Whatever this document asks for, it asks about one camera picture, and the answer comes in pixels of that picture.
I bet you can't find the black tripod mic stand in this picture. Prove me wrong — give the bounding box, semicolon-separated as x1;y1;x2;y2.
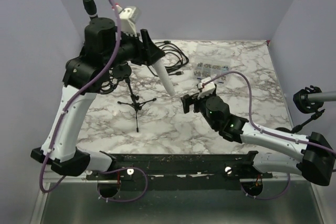
102;76;158;133

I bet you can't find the right black round-base stand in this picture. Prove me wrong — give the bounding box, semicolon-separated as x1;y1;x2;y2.
275;85;326;134

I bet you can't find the black usb cable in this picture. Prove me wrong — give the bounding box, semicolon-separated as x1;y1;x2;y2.
145;39;190;77

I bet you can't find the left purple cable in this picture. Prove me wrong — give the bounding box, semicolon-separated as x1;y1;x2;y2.
39;0;123;195

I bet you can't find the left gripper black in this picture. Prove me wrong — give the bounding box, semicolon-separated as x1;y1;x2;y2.
103;27;165;69

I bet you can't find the clear plastic screw box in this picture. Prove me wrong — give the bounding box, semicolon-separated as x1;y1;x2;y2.
193;45;234;80

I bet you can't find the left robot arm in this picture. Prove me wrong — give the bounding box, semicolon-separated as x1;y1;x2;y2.
31;17;165;179

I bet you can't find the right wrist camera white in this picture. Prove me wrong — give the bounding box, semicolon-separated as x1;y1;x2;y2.
197;77;216;100

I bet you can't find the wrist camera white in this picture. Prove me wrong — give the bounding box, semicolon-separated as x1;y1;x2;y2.
117;4;141;37
197;77;216;100

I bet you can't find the white microphone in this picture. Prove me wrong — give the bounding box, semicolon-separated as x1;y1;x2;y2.
153;59;175;96

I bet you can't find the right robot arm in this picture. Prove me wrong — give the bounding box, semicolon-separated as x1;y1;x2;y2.
181;93;335;186

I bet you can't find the grey microphone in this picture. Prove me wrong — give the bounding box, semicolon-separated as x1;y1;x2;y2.
304;91;336;103

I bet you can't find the black round-base mic stand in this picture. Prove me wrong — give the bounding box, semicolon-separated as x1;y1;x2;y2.
110;63;132;81

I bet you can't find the black microphone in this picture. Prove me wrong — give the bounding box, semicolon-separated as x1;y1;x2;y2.
82;0;98;19

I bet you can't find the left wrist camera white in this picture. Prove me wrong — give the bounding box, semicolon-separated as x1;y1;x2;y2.
117;4;141;37

